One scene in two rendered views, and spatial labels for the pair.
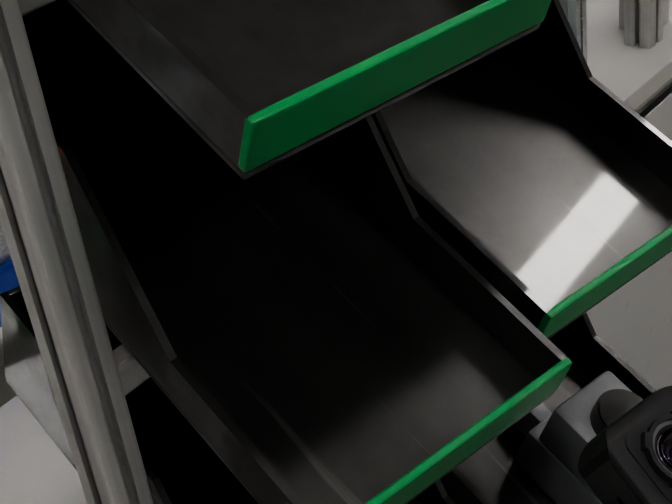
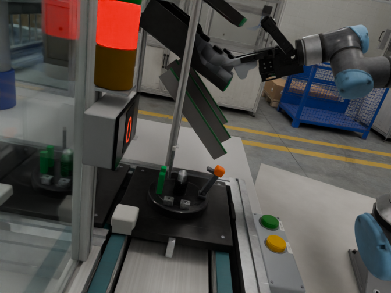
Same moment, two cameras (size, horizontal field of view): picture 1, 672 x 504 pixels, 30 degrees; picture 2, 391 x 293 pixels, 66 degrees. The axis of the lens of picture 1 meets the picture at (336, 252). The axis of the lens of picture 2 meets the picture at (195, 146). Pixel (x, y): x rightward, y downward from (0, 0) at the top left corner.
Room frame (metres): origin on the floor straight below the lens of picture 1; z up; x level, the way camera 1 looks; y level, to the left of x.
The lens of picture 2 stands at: (-0.19, 0.61, 1.37)
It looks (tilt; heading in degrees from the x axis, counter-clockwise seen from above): 24 degrees down; 314
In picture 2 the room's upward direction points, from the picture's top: 12 degrees clockwise
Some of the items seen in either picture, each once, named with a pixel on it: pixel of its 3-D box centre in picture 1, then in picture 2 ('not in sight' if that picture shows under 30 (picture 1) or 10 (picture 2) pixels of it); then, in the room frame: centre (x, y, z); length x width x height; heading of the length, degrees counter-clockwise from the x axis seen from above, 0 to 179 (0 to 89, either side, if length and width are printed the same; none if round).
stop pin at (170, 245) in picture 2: not in sight; (170, 247); (0.13, 0.30, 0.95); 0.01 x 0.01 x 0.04; 47
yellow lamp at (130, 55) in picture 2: not in sight; (114, 65); (0.16, 0.43, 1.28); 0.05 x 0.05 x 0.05
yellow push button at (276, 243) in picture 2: not in sight; (275, 245); (0.01, 0.11, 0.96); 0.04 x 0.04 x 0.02
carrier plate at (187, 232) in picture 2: not in sight; (177, 203); (0.22, 0.21, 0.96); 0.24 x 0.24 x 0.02; 47
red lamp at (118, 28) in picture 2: not in sight; (117, 23); (0.16, 0.43, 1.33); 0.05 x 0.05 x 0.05
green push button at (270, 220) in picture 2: not in sight; (269, 222); (0.06, 0.06, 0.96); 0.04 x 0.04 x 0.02
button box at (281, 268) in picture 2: not in sight; (271, 256); (0.01, 0.11, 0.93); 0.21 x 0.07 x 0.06; 137
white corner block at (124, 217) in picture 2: not in sight; (124, 219); (0.21, 0.35, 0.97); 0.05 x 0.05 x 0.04; 47
